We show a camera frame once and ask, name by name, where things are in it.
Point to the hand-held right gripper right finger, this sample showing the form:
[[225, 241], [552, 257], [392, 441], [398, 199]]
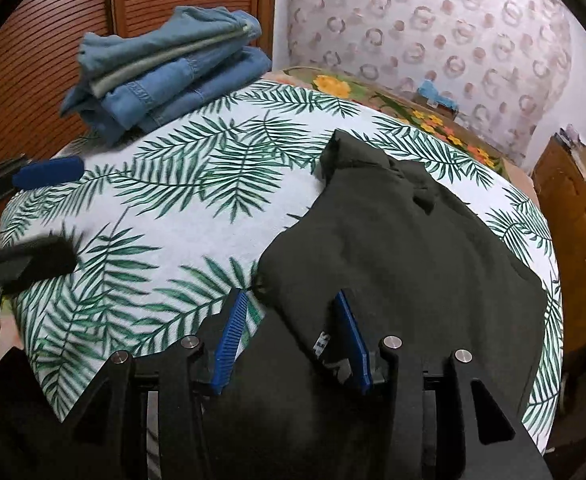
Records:
[[353, 342]]

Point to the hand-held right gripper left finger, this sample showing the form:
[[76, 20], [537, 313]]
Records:
[[229, 332]]

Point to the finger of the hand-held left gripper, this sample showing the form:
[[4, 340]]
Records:
[[33, 260], [48, 171]]

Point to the black pants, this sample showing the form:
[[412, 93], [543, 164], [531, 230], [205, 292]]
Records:
[[398, 260]]

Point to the folded grey-green pants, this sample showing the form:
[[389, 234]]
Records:
[[138, 67]]

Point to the palm leaf print bedsheet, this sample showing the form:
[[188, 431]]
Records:
[[173, 200]]

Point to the wooden slatted wardrobe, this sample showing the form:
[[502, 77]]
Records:
[[48, 35]]

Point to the folded blue denim jeans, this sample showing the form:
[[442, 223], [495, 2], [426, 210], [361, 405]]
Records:
[[173, 95]]

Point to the person's dark clothing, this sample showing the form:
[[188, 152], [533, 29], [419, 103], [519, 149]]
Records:
[[13, 410]]

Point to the folded light blue jeans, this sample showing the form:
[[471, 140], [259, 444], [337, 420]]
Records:
[[173, 35]]

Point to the wooden sideboard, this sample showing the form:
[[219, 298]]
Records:
[[573, 240]]

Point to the floral blanket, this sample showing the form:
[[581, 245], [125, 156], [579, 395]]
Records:
[[388, 97]]

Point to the small blue packet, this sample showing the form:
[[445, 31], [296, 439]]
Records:
[[430, 90]]

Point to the circle print curtain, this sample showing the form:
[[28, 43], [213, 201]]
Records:
[[423, 20]]

